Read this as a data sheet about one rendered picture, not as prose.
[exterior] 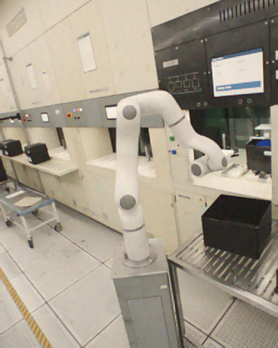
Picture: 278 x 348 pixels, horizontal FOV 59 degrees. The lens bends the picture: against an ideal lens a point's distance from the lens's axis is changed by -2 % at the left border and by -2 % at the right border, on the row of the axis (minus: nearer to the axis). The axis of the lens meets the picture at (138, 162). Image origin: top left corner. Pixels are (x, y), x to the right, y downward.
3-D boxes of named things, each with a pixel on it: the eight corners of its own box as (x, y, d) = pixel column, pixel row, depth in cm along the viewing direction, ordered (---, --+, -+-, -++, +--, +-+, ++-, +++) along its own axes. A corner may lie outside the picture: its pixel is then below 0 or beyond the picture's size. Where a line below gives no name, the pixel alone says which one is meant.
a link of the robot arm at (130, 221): (121, 233, 119) (111, 188, 112) (120, 215, 137) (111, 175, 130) (146, 229, 120) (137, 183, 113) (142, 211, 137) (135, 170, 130)
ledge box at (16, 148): (3, 156, 452) (-1, 143, 445) (19, 151, 471) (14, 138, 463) (9, 157, 431) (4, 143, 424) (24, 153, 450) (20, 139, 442)
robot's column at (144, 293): (136, 383, 140) (109, 278, 118) (137, 336, 167) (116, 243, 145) (184, 378, 138) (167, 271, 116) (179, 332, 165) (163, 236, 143)
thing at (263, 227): (222, 219, 149) (220, 193, 144) (272, 229, 132) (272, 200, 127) (203, 245, 129) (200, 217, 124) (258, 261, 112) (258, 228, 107)
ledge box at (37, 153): (27, 163, 367) (21, 146, 360) (44, 157, 384) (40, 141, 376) (32, 165, 344) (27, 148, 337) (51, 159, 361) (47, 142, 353)
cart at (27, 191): (4, 227, 358) (-7, 197, 344) (38, 211, 392) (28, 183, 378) (31, 249, 290) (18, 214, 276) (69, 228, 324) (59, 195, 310)
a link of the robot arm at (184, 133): (199, 106, 105) (232, 162, 114) (174, 117, 118) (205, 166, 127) (189, 118, 101) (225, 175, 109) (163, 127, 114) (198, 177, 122)
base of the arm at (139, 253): (119, 270, 122) (111, 238, 117) (123, 246, 140) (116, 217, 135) (158, 265, 121) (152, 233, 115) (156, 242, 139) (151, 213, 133)
